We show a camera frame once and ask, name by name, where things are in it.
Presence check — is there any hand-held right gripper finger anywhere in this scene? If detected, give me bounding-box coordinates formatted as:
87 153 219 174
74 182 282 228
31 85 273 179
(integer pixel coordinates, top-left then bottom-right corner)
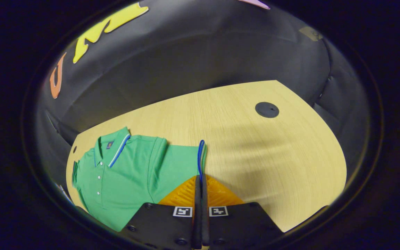
201 174 284 250
118 175 202 250

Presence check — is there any green T-shirt with blue trim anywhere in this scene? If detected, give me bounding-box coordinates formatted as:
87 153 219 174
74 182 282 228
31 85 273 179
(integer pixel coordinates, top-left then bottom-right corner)
72 127 208 232

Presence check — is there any tan tape patch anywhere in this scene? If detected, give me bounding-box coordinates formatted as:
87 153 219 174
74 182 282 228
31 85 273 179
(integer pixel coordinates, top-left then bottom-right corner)
299 26 324 42

